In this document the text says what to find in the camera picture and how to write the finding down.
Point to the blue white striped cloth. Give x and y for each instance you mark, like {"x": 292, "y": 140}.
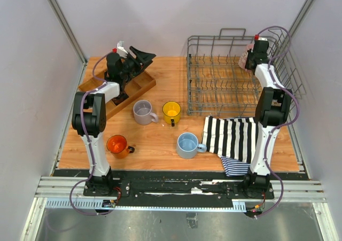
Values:
{"x": 233, "y": 167}

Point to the black white striped cloth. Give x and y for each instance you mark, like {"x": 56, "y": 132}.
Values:
{"x": 233, "y": 138}

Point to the pink ghost pattern mug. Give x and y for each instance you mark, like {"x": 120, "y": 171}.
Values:
{"x": 243, "y": 57}

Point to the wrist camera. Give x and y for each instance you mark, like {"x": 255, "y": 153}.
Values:
{"x": 258, "y": 38}
{"x": 120, "y": 50}

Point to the yellow enamel mug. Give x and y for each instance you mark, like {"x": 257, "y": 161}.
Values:
{"x": 171, "y": 112}

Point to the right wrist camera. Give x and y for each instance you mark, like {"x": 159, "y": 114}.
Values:
{"x": 258, "y": 38}

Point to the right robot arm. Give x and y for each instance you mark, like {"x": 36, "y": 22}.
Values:
{"x": 271, "y": 113}

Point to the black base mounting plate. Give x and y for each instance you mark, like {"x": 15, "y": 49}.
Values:
{"x": 132, "y": 184}

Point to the wooden compartment tray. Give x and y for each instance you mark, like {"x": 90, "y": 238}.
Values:
{"x": 134, "y": 90}

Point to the lilac grey mug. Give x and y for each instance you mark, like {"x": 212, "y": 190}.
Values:
{"x": 143, "y": 113}

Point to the light blue mug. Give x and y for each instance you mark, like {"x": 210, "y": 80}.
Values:
{"x": 188, "y": 146}

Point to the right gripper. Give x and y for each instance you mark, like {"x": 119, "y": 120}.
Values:
{"x": 250, "y": 54}

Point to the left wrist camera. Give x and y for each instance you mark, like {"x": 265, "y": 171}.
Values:
{"x": 120, "y": 50}

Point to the orange glass mug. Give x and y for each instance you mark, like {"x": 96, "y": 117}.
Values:
{"x": 119, "y": 147}

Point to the grey wire dish rack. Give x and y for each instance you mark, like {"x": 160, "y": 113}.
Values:
{"x": 217, "y": 85}

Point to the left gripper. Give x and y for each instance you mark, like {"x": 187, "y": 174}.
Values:
{"x": 146, "y": 57}

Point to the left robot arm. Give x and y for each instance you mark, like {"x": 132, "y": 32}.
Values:
{"x": 89, "y": 112}

